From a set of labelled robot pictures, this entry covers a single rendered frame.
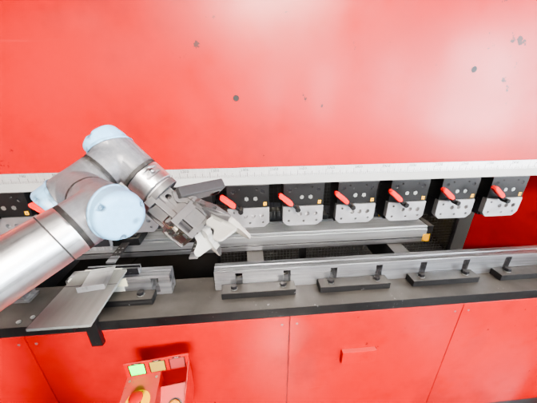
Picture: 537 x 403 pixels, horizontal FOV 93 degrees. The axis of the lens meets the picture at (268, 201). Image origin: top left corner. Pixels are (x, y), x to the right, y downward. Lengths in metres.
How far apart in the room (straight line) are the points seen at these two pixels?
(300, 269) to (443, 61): 0.86
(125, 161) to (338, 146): 0.64
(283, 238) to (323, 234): 0.21
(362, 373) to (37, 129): 1.56
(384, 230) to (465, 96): 0.71
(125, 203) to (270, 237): 0.98
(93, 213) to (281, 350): 1.00
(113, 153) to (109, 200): 0.17
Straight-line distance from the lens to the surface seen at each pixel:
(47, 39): 1.00
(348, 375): 1.47
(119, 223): 0.41
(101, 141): 0.57
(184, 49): 0.87
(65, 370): 1.45
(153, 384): 1.07
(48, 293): 1.45
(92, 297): 1.10
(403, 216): 1.12
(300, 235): 1.33
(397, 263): 1.26
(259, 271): 1.09
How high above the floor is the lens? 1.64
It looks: 23 degrees down
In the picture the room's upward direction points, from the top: straight up
